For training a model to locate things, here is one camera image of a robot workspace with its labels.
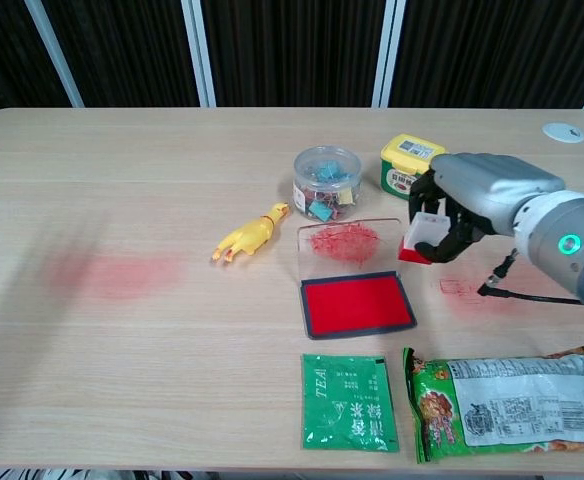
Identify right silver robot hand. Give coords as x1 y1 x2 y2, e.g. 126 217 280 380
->
407 152 567 265

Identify white red stamp block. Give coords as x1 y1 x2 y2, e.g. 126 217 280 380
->
397 212 450 266

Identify green tub with yellow lid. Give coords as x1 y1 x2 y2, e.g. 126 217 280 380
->
377 133 448 201

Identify clear jar of binder clips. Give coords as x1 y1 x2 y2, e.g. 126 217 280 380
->
291 145 364 221

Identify red ink pad case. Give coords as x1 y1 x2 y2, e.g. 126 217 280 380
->
296 216 417 341

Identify green snack bag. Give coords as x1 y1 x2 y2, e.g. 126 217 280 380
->
402 345 584 464

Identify yellow rubber chicken toy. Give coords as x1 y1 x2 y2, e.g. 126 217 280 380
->
210 201 291 265

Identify green tea sachet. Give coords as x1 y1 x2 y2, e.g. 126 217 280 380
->
299 353 401 454

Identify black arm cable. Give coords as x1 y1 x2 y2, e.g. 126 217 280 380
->
476 247 584 306

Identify white table cable grommet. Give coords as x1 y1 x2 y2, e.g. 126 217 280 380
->
542 122 584 144

